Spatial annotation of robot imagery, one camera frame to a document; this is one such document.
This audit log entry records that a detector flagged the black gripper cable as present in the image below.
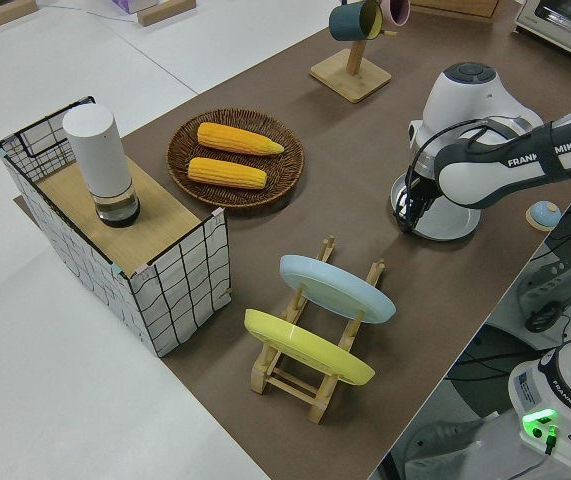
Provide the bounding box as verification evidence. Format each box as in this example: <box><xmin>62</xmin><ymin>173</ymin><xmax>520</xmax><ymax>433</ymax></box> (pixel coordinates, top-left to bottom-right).
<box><xmin>411</xmin><ymin>117</ymin><xmax>504</xmax><ymax>201</ymax></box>

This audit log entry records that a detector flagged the purple tissue box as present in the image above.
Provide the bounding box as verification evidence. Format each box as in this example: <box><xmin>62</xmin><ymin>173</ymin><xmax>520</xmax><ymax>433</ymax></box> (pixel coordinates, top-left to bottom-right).
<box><xmin>111</xmin><ymin>0</ymin><xmax>160</xmax><ymax>14</ymax></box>

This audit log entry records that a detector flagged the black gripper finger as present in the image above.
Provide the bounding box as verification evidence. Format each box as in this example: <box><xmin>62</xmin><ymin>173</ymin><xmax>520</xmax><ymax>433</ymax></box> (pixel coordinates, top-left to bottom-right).
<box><xmin>394</xmin><ymin>195</ymin><xmax>415</xmax><ymax>235</ymax></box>
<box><xmin>411</xmin><ymin>198</ymin><xmax>432</xmax><ymax>229</ymax></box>

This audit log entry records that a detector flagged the white power strip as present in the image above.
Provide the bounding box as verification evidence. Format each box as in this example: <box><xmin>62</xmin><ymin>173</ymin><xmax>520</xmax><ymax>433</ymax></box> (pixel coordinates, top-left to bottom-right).
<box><xmin>516</xmin><ymin>244</ymin><xmax>571</xmax><ymax>321</ymax></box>

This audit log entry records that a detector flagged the light blue plate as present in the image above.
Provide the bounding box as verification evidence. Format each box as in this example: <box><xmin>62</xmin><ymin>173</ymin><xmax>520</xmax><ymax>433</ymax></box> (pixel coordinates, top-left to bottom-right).
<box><xmin>279</xmin><ymin>254</ymin><xmax>397</xmax><ymax>325</ymax></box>

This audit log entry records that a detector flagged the pink mug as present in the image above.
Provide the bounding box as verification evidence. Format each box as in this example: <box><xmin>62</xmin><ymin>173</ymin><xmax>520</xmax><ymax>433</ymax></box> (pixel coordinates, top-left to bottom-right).
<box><xmin>381</xmin><ymin>0</ymin><xmax>412</xmax><ymax>28</ymax></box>

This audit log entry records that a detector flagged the black wire grid basket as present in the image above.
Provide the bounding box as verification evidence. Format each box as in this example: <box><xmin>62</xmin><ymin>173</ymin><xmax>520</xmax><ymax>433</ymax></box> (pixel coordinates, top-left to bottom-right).
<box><xmin>0</xmin><ymin>95</ymin><xmax>232</xmax><ymax>359</ymax></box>

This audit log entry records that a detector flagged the gray round plate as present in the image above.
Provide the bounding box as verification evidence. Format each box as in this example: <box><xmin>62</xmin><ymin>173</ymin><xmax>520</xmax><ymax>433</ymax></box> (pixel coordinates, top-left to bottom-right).
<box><xmin>389</xmin><ymin>172</ymin><xmax>483</xmax><ymax>242</ymax></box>

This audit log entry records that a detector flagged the yellow plate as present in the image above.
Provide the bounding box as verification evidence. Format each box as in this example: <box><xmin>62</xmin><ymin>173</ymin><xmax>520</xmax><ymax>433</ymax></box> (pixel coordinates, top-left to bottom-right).
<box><xmin>243</xmin><ymin>308</ymin><xmax>377</xmax><ymax>387</ymax></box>

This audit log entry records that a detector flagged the white toaster oven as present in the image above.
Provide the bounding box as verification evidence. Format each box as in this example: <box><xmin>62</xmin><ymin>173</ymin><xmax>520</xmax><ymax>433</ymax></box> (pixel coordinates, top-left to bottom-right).
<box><xmin>513</xmin><ymin>0</ymin><xmax>571</xmax><ymax>60</ymax></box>

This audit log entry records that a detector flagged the white cylinder humidifier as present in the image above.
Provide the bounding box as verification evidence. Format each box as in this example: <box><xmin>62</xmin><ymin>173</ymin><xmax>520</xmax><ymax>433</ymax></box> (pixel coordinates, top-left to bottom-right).
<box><xmin>61</xmin><ymin>104</ymin><xmax>142</xmax><ymax>229</ymax></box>

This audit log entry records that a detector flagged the wooden mug stand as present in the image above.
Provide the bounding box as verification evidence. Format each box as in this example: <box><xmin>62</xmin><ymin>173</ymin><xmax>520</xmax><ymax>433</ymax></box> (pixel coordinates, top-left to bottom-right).
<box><xmin>309</xmin><ymin>28</ymin><xmax>398</xmax><ymax>105</ymax></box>

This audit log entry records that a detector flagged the blue call bell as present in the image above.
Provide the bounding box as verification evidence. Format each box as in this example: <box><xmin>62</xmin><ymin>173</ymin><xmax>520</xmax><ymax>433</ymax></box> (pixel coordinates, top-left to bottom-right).
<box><xmin>525</xmin><ymin>199</ymin><xmax>561</xmax><ymax>232</ymax></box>

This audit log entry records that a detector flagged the long yellow corn cob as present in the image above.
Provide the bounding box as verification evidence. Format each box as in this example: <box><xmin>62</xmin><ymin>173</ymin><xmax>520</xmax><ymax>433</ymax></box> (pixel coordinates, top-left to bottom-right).
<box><xmin>197</xmin><ymin>121</ymin><xmax>286</xmax><ymax>158</ymax></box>

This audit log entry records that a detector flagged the short wooden block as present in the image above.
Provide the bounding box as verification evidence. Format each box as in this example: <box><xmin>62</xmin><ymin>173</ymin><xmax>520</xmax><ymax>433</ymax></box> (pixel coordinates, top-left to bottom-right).
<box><xmin>136</xmin><ymin>0</ymin><xmax>198</xmax><ymax>27</ymax></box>

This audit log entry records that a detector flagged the wooden box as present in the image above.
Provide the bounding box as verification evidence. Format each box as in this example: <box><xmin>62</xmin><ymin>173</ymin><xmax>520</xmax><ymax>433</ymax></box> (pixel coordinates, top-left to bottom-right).
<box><xmin>408</xmin><ymin>0</ymin><xmax>502</xmax><ymax>25</ymax></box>

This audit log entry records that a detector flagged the brown table mat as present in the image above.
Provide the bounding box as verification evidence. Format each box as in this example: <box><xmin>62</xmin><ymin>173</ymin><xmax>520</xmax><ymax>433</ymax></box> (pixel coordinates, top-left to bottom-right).
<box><xmin>13</xmin><ymin>0</ymin><xmax>571</xmax><ymax>480</ymax></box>

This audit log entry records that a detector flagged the brown wicker basket tray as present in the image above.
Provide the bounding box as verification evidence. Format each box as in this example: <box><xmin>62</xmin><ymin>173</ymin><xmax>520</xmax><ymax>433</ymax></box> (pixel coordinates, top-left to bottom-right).
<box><xmin>166</xmin><ymin>107</ymin><xmax>306</xmax><ymax>210</ymax></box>

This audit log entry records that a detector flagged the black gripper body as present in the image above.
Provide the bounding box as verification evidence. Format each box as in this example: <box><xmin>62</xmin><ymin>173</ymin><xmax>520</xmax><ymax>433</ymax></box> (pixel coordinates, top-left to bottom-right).
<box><xmin>405</xmin><ymin>162</ymin><xmax>440</xmax><ymax>204</ymax></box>

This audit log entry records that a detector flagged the short yellow corn cob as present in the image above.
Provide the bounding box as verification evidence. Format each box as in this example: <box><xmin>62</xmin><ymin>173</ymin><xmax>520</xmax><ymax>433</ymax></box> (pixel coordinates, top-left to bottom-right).
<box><xmin>187</xmin><ymin>156</ymin><xmax>268</xmax><ymax>191</ymax></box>

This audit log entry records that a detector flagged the long wooden block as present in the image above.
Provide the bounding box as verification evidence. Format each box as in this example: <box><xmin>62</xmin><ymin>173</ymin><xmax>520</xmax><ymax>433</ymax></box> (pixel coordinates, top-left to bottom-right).
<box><xmin>0</xmin><ymin>0</ymin><xmax>39</xmax><ymax>36</ymax></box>

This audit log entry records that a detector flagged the wooden shelf board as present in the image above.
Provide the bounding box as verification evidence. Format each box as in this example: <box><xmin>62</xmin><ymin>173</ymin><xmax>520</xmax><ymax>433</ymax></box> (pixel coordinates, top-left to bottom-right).
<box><xmin>34</xmin><ymin>161</ymin><xmax>202</xmax><ymax>275</ymax></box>

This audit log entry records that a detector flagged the wooden dish rack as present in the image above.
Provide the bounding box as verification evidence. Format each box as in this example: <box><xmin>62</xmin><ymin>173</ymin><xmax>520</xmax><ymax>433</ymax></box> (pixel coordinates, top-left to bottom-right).
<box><xmin>249</xmin><ymin>234</ymin><xmax>387</xmax><ymax>425</ymax></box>

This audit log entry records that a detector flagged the teal mug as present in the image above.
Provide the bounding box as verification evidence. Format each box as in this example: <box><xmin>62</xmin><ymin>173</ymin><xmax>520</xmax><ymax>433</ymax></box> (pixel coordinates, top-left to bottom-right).
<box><xmin>328</xmin><ymin>0</ymin><xmax>384</xmax><ymax>43</ymax></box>

